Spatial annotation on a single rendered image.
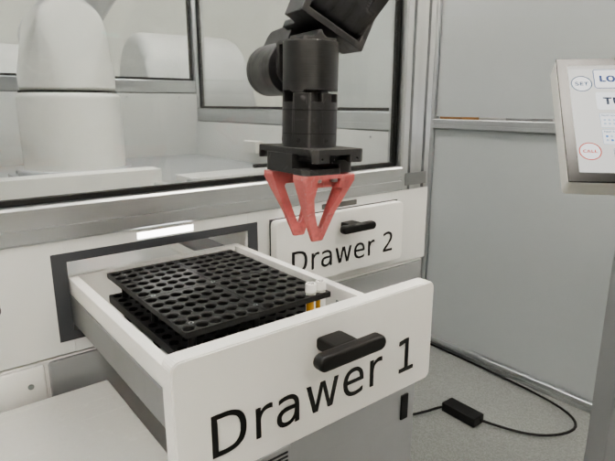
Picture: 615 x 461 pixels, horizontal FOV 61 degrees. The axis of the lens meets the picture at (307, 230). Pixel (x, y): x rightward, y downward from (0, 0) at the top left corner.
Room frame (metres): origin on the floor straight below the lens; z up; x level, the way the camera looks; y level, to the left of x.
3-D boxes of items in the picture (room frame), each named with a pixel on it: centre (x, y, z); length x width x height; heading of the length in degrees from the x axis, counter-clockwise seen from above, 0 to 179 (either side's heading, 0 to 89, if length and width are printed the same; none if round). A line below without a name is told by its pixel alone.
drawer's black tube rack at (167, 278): (0.58, 0.11, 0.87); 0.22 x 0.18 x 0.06; 38
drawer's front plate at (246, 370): (0.43, -0.01, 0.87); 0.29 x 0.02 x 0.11; 128
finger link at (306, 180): (0.55, 0.00, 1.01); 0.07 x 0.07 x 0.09; 37
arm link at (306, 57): (0.56, 0.00, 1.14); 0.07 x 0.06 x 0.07; 30
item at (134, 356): (0.59, 0.12, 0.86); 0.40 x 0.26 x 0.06; 38
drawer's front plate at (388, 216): (0.87, -0.06, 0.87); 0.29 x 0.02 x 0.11; 128
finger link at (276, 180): (0.56, 0.00, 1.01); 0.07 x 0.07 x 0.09; 37
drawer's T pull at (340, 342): (0.41, -0.03, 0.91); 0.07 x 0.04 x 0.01; 128
